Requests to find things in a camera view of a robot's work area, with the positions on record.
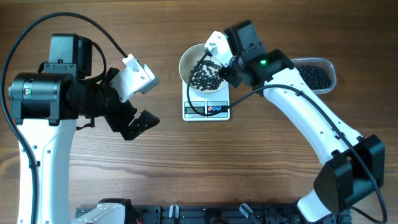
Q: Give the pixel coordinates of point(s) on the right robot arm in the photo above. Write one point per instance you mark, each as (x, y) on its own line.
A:
(352, 165)

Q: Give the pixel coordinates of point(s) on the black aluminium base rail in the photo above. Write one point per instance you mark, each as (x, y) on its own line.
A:
(270, 213)

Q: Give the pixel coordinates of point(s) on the black beans in bowl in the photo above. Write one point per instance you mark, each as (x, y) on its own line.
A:
(207, 76)

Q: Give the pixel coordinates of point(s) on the white digital kitchen scale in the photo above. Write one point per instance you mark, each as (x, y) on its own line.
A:
(205, 103)

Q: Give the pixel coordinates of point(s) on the white bowl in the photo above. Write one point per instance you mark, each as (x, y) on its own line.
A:
(189, 61)

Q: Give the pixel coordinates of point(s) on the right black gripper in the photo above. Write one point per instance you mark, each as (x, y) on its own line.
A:
(225, 73)

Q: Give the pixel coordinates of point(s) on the clear plastic container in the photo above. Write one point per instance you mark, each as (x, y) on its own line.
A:
(320, 62)

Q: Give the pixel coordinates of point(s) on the black beans pile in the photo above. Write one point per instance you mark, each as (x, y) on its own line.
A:
(315, 77)

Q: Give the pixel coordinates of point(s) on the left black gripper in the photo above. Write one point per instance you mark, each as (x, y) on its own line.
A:
(121, 121)

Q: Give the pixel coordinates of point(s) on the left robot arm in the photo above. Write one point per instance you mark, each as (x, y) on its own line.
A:
(46, 105)

